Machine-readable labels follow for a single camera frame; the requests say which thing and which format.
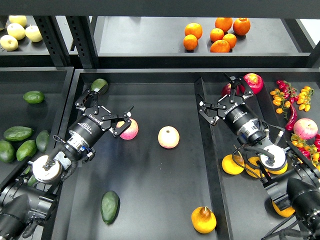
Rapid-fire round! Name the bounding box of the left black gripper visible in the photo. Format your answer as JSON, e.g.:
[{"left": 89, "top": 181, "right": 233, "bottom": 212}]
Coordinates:
[{"left": 67, "top": 88, "right": 134, "bottom": 152}]

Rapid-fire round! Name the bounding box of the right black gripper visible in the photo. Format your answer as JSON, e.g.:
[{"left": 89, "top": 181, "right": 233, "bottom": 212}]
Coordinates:
[{"left": 196, "top": 73, "right": 259, "bottom": 137}]

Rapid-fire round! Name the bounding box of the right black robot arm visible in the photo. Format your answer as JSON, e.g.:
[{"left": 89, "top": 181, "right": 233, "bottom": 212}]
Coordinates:
[{"left": 194, "top": 77, "right": 320, "bottom": 240}]

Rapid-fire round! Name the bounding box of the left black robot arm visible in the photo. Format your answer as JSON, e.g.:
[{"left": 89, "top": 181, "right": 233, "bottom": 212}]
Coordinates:
[{"left": 0, "top": 89, "right": 132, "bottom": 240}]

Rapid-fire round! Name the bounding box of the green avocado at tray corner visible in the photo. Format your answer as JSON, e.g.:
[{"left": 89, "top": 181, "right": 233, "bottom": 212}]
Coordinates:
[{"left": 90, "top": 78, "right": 109, "bottom": 95}]

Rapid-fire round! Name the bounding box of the yellow pear right tray middle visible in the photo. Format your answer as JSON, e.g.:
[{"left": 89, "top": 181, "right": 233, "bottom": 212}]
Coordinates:
[{"left": 245, "top": 156, "right": 265, "bottom": 178}]

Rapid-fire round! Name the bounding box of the yellow pear right tray left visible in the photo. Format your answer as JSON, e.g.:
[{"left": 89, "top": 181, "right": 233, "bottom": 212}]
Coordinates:
[{"left": 221, "top": 154, "right": 245, "bottom": 175}]

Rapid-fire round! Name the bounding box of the green avocado upper left tray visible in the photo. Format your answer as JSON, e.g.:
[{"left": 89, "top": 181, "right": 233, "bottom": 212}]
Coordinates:
[{"left": 23, "top": 90, "right": 45, "bottom": 104}]

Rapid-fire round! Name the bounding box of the yellow pear under wrist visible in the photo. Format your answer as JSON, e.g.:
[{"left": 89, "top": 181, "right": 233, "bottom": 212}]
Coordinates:
[{"left": 268, "top": 163, "right": 288, "bottom": 175}]

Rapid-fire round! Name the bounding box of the light green avocado left tray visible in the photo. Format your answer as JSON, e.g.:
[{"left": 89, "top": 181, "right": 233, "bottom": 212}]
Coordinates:
[{"left": 16, "top": 140, "right": 37, "bottom": 161}]

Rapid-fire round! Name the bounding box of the dark red small apple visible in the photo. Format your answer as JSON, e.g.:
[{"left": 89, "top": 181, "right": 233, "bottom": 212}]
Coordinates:
[{"left": 221, "top": 83, "right": 231, "bottom": 97}]

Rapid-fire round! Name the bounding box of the pink red apple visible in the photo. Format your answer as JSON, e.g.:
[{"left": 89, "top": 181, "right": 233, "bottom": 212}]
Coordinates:
[{"left": 120, "top": 118, "right": 139, "bottom": 140}]

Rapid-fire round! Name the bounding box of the big red apple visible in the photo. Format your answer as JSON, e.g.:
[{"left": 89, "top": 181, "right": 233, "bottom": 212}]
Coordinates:
[{"left": 243, "top": 73, "right": 264, "bottom": 95}]

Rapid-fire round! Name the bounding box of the orange cherry tomato bunch left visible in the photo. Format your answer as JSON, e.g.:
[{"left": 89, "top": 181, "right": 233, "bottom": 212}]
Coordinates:
[{"left": 269, "top": 88, "right": 291, "bottom": 120}]

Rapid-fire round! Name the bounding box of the orange cherry tomato bunch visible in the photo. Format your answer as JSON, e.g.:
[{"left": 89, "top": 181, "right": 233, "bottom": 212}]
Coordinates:
[
  {"left": 269, "top": 88, "right": 291, "bottom": 120},
  {"left": 297, "top": 85, "right": 314, "bottom": 112}
]

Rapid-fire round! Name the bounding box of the black left tray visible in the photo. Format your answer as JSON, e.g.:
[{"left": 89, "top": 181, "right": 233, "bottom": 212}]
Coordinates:
[{"left": 0, "top": 67, "right": 74, "bottom": 139}]

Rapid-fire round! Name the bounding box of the black tray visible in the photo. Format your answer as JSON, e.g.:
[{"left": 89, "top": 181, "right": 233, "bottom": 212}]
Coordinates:
[
  {"left": 0, "top": 67, "right": 74, "bottom": 139},
  {"left": 42, "top": 69, "right": 282, "bottom": 240}
]

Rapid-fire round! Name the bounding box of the red cherry tomato bunch top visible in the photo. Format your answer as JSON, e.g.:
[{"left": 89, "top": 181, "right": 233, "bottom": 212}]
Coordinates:
[{"left": 276, "top": 80, "right": 299, "bottom": 103}]

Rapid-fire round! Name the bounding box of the orange front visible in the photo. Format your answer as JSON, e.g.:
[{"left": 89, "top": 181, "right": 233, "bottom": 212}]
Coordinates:
[{"left": 210, "top": 39, "right": 230, "bottom": 53}]

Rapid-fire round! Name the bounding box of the orange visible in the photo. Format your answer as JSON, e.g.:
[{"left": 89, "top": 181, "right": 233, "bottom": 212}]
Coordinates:
[
  {"left": 209, "top": 28, "right": 225, "bottom": 43},
  {"left": 215, "top": 17, "right": 233, "bottom": 33},
  {"left": 183, "top": 34, "right": 198, "bottom": 51},
  {"left": 222, "top": 33, "right": 237, "bottom": 49},
  {"left": 210, "top": 39, "right": 230, "bottom": 53},
  {"left": 184, "top": 22, "right": 203, "bottom": 40},
  {"left": 232, "top": 17, "right": 251, "bottom": 36}
]

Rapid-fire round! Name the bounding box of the red chili pepper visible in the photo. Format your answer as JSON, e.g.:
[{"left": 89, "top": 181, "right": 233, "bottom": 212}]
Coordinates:
[{"left": 285, "top": 104, "right": 298, "bottom": 131}]

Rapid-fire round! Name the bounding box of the orange right middle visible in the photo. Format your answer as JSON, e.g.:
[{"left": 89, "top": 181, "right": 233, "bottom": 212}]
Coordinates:
[{"left": 222, "top": 33, "right": 237, "bottom": 49}]

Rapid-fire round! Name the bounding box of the pale pink apple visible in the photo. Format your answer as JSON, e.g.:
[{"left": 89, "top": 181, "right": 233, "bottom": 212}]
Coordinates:
[{"left": 157, "top": 126, "right": 180, "bottom": 149}]

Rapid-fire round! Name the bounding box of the orange centre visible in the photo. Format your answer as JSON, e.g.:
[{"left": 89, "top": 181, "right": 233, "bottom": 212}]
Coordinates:
[{"left": 209, "top": 28, "right": 225, "bottom": 43}]

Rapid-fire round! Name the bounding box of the orange cherry tomato bunch right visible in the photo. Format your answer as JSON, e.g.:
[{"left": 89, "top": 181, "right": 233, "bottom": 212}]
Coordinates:
[{"left": 297, "top": 85, "right": 314, "bottom": 112}]

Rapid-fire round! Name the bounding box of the orange lower left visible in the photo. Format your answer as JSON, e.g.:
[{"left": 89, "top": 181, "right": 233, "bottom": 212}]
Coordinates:
[{"left": 183, "top": 34, "right": 198, "bottom": 51}]

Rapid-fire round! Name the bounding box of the pink apple right tray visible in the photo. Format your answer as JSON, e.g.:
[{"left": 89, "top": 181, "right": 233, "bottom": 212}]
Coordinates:
[{"left": 293, "top": 118, "right": 318, "bottom": 140}]

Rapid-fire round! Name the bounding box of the orange top right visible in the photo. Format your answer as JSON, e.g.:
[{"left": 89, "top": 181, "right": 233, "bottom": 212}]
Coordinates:
[{"left": 232, "top": 17, "right": 251, "bottom": 36}]

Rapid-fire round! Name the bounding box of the black upper shelf right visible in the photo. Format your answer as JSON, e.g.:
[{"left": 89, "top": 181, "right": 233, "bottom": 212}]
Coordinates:
[{"left": 94, "top": 16, "right": 320, "bottom": 69}]

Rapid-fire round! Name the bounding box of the orange top middle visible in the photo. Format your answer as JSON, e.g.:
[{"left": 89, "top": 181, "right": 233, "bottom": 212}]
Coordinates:
[{"left": 215, "top": 17, "right": 233, "bottom": 33}]

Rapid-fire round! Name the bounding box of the orange top left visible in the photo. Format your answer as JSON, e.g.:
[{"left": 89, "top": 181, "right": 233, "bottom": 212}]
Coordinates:
[{"left": 184, "top": 22, "right": 203, "bottom": 40}]

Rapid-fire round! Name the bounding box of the black centre tray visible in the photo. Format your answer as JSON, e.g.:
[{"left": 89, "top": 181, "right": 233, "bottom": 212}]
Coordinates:
[{"left": 42, "top": 69, "right": 282, "bottom": 240}]

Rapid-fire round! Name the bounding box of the mixed cherry tomato bunch lower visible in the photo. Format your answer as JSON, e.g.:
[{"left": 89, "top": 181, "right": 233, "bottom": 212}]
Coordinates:
[{"left": 290, "top": 133, "right": 320, "bottom": 170}]

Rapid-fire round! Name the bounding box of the black tray divider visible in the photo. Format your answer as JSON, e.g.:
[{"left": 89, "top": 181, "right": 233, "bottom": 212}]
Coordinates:
[{"left": 194, "top": 77, "right": 234, "bottom": 240}]

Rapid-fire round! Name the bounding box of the dark avocado by tray wall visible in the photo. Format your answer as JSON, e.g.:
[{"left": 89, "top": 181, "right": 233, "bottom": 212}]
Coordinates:
[{"left": 35, "top": 130, "right": 50, "bottom": 153}]

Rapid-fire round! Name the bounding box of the black perforated shelf post right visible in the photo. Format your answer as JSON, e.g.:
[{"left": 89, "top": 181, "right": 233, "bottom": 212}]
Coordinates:
[{"left": 66, "top": 16, "right": 100, "bottom": 69}]

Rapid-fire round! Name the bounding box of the black perforated shelf post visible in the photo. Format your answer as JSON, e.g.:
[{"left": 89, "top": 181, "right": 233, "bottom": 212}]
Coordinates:
[
  {"left": 66, "top": 16, "right": 100, "bottom": 69},
  {"left": 33, "top": 15, "right": 72, "bottom": 67}
]

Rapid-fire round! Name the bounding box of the black perforated shelf post left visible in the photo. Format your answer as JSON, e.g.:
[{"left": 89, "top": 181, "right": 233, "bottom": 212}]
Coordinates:
[{"left": 33, "top": 15, "right": 72, "bottom": 67}]

